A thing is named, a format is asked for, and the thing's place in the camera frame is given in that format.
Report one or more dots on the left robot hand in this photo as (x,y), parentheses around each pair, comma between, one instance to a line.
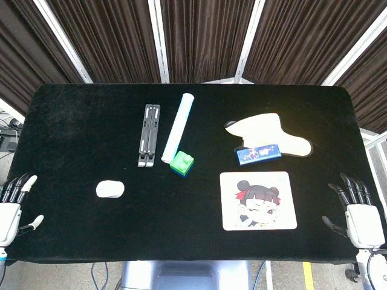
(9,217)

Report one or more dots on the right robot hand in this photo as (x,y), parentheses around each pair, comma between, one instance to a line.
(362,220)

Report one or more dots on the white computer mouse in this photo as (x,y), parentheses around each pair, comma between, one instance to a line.
(110,188)

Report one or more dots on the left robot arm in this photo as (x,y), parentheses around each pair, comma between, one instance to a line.
(1,256)

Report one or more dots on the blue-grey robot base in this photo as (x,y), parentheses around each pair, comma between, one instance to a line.
(181,275)

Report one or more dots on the cartoon girl mouse pad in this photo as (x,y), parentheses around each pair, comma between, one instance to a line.
(231,217)

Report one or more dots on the black caster wheel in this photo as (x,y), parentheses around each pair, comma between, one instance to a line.
(351,273)

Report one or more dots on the white metal rack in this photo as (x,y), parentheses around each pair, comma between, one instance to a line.
(375,145)

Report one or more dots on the black velvet tablecloth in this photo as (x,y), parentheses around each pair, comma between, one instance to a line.
(75,136)

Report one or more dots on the blue printed box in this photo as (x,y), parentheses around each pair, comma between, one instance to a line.
(257,154)

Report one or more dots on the brown pleated curtain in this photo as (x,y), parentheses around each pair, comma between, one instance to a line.
(302,39)
(24,54)
(369,87)
(115,39)
(205,39)

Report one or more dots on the cream yellow cloth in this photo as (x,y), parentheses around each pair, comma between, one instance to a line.
(266,127)

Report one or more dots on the black folding laptop stand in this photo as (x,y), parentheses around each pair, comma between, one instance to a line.
(145,142)

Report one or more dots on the small black round object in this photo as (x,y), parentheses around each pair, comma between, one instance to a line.
(231,123)

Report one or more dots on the blue building block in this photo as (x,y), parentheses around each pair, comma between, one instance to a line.
(189,172)

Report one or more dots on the green building block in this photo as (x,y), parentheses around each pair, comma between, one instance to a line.
(181,161)

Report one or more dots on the white rolled tube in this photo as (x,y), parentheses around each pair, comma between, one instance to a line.
(178,127)

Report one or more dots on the white frame post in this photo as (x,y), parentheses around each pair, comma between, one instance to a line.
(65,42)
(159,42)
(248,42)
(353,51)

